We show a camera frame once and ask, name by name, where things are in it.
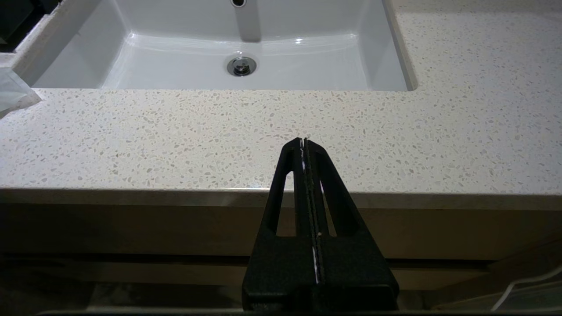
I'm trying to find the chrome sink drain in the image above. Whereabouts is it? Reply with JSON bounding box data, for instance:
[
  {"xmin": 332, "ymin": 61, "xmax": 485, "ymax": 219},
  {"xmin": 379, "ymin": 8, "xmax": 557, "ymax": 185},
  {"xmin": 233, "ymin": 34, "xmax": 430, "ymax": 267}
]
[{"xmin": 227, "ymin": 56, "xmax": 257, "ymax": 77}]

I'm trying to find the wooden vanity cabinet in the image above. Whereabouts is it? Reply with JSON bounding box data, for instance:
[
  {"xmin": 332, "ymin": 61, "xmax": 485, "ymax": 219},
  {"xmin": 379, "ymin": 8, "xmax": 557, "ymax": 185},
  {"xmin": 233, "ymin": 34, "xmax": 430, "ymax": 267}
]
[{"xmin": 0, "ymin": 190, "xmax": 562, "ymax": 316}]

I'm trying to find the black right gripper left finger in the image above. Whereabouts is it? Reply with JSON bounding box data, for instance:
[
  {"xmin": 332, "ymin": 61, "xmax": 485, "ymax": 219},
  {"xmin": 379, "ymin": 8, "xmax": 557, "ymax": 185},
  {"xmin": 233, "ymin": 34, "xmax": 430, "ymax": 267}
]
[{"xmin": 242, "ymin": 138, "xmax": 319, "ymax": 310}]

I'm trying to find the clear packet green label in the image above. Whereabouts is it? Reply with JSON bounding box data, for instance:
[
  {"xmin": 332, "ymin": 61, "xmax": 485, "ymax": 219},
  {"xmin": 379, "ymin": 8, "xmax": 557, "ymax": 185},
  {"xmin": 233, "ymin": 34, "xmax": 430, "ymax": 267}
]
[{"xmin": 0, "ymin": 65, "xmax": 43, "ymax": 119}]

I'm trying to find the white cable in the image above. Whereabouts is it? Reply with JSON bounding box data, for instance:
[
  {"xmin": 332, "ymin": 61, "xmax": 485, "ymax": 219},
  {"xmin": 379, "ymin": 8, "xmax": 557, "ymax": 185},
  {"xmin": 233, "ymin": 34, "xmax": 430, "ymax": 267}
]
[{"xmin": 490, "ymin": 265, "xmax": 562, "ymax": 312}]

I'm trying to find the white sink basin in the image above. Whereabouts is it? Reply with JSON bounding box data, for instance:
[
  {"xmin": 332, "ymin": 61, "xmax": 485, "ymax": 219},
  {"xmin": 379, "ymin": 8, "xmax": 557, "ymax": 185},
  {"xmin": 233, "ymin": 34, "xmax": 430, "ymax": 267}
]
[{"xmin": 11, "ymin": 0, "xmax": 418, "ymax": 93}]

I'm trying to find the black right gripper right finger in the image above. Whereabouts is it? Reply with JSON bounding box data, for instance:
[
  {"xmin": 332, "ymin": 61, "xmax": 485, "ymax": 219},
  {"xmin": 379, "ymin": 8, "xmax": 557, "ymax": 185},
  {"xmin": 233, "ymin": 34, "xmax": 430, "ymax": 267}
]
[{"xmin": 304, "ymin": 138, "xmax": 400, "ymax": 310}]

